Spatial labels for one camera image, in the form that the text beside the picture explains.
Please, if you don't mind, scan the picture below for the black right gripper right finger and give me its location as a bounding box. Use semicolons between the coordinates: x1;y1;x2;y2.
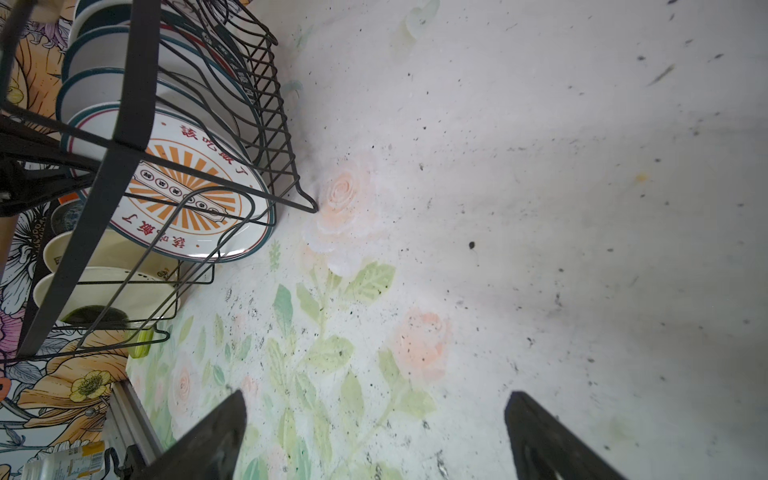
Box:
505;391;623;480

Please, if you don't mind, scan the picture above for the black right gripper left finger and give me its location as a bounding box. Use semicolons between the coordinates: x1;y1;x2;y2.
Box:
129;390;247;480

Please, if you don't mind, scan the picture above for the white plate orange sunburst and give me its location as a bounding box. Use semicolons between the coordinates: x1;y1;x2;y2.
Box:
61;101;278;264

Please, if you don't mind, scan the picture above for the black wire dish rack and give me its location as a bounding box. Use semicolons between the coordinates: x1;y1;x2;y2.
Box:
1;1;318;366

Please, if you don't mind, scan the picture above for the green translucent square dish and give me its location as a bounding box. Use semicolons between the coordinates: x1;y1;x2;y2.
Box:
128;328;154;359

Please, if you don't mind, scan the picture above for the white bottle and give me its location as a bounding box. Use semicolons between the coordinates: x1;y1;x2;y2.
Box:
21;442;106;480

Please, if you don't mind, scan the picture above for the cream bowl plate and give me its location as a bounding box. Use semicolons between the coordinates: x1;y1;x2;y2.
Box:
57;267;177;327

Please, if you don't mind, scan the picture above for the white green rimmed plate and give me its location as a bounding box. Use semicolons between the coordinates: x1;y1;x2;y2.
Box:
56;67;247;161

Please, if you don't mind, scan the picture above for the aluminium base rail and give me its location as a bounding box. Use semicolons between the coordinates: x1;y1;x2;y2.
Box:
102;381;163;479

